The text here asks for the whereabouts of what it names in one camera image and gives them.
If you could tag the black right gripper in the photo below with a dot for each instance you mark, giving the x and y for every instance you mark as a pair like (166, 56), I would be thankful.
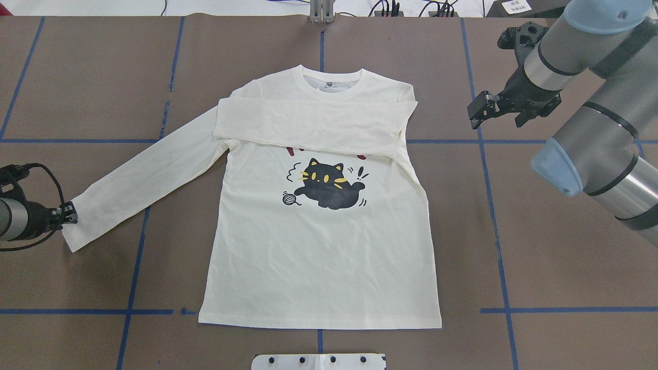
(525, 95)

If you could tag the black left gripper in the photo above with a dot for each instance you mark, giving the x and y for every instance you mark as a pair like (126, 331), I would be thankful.
(40, 216)

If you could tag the cream long sleeve cat shirt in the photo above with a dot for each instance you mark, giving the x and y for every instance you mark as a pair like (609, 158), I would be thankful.
(322, 220)

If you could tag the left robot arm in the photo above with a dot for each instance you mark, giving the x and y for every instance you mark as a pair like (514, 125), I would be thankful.
(26, 221)

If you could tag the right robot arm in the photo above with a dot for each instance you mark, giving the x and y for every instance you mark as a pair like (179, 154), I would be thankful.
(615, 40)

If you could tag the blue tape line right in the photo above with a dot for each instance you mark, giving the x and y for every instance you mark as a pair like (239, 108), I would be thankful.
(505, 310)

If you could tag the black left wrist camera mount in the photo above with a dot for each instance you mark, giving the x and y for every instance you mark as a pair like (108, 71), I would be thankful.
(10, 177)

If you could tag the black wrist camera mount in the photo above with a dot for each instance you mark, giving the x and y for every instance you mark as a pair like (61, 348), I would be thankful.
(10, 177)
(528, 35)

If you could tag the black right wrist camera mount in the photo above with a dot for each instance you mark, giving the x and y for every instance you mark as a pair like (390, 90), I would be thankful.
(528, 35)

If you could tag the grey aluminium post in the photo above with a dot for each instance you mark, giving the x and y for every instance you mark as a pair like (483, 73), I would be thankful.
(321, 11)

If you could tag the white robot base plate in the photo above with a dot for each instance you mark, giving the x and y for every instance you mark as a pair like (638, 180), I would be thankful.
(320, 361)

